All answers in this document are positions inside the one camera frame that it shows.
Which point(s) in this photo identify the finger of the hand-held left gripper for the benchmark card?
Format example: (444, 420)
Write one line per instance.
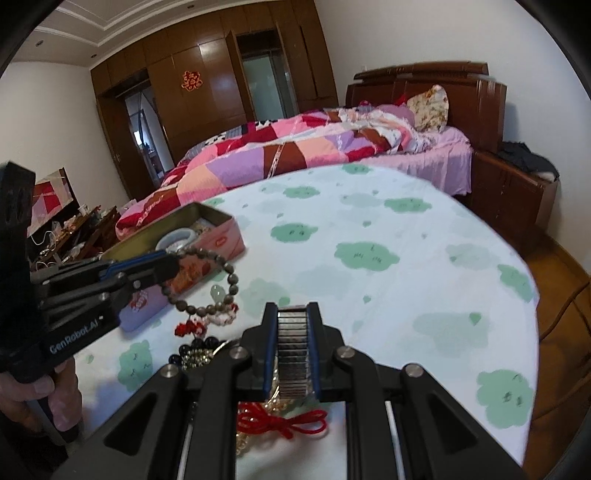
(152, 274)
(134, 263)

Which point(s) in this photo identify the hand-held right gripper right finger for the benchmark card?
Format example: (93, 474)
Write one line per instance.
(314, 355)

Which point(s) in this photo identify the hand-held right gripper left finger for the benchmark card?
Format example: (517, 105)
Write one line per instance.
(270, 355)

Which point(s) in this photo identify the silver metal stretch watch band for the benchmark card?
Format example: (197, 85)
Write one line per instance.
(292, 350)

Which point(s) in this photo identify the pink tin box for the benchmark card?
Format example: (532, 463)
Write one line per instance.
(221, 240)

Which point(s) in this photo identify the person's left hand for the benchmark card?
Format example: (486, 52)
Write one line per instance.
(21, 394)

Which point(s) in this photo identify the wooden television cabinet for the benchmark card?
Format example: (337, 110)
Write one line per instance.
(87, 230)

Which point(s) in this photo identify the flat screen television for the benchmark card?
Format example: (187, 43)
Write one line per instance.
(51, 198)

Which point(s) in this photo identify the pale green jade pendant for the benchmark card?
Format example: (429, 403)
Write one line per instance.
(219, 292)

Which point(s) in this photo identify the brown wooden wardrobe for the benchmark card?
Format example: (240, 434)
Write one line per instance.
(198, 115)

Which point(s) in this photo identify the patchwork quilt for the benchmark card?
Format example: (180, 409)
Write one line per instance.
(286, 147)

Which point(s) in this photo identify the red paper decoration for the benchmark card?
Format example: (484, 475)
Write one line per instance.
(192, 81)

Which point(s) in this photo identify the wooden nightstand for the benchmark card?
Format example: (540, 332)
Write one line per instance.
(512, 203)

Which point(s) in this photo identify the floral pillow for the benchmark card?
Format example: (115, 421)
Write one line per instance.
(429, 108)

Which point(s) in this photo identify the dark clothing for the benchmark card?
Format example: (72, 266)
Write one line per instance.
(524, 159)

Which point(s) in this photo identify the wooden bed headboard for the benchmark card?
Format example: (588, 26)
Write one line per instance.
(466, 92)

